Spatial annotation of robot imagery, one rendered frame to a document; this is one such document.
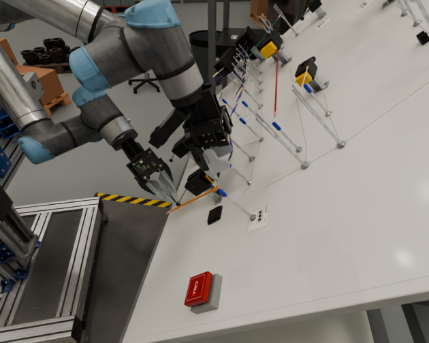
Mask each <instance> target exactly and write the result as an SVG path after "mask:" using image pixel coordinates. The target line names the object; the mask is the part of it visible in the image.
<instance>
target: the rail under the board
mask: <svg viewBox="0 0 429 343"><path fill-rule="evenodd" d="M188 162H189V157H188V159H187V162H186V164H185V167H184V169H183V171H182V175H181V177H180V180H179V182H178V186H177V187H176V192H177V191H178V188H179V186H180V183H181V180H182V177H183V175H184V172H185V170H186V167H187V163H188ZM172 205H173V203H171V204H170V207H169V209H168V211H170V210H171V208H172ZM168 216H169V213H167V214H166V217H165V220H164V222H163V225H162V228H161V231H160V233H159V236H158V238H157V241H156V244H155V247H154V249H153V253H152V255H151V257H150V260H149V262H148V265H147V268H146V271H145V273H144V276H143V279H142V281H141V284H140V287H139V289H138V292H137V295H136V298H135V300H134V303H133V305H132V308H131V311H130V313H129V316H128V319H127V322H126V324H125V327H124V330H123V332H122V335H121V338H120V340H119V342H118V343H122V342H123V339H124V337H125V333H126V331H127V328H128V325H129V322H130V320H131V317H132V314H133V311H134V309H135V306H136V304H137V301H138V298H139V296H140V292H141V290H142V287H143V284H144V281H145V279H146V276H147V273H148V270H149V268H150V265H151V262H152V260H153V257H154V254H155V251H156V249H157V246H158V243H159V240H160V238H161V234H162V233H163V229H164V227H165V224H166V221H167V219H168Z"/></svg>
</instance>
